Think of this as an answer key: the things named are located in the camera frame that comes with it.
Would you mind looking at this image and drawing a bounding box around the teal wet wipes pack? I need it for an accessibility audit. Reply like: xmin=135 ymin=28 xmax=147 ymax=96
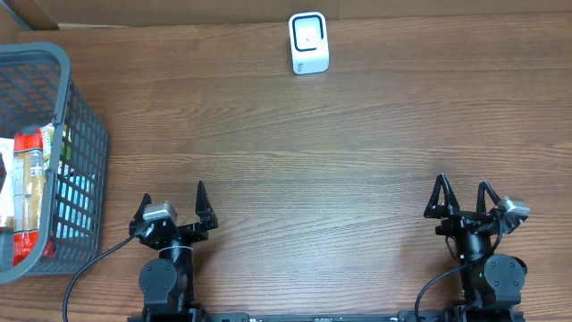
xmin=55 ymin=175 xmax=95 ymax=239

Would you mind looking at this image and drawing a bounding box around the orange spaghetti package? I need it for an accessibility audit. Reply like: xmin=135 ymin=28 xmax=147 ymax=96
xmin=12 ymin=128 xmax=46 ymax=267

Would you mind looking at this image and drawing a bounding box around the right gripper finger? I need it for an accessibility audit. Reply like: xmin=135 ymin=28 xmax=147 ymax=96
xmin=476 ymin=180 xmax=501 ymax=214
xmin=424 ymin=174 xmax=460 ymax=218

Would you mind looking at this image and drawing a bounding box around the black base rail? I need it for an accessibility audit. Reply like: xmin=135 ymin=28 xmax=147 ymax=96
xmin=126 ymin=310 xmax=526 ymax=322

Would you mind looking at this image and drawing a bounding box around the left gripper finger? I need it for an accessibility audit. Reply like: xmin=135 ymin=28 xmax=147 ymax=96
xmin=195 ymin=181 xmax=217 ymax=225
xmin=133 ymin=193 xmax=152 ymax=223

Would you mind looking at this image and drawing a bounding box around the grey plastic shopping basket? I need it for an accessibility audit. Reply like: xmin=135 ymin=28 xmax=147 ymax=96
xmin=1 ymin=42 xmax=110 ymax=284

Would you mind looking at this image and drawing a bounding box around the white cream tube gold cap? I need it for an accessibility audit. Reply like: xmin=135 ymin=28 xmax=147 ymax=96
xmin=1 ymin=138 xmax=14 ymax=230

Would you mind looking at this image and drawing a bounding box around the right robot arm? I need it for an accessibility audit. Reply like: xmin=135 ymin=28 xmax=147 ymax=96
xmin=413 ymin=174 xmax=530 ymax=321

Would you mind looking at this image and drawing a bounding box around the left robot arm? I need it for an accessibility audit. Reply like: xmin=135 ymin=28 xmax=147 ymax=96
xmin=127 ymin=182 xmax=218 ymax=322

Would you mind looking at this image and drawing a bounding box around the green tea packet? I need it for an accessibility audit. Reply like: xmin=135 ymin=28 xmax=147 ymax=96
xmin=40 ymin=123 xmax=72 ymax=176

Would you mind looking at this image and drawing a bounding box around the white barcode scanner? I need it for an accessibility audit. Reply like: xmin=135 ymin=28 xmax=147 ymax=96
xmin=288 ymin=12 xmax=330 ymax=75

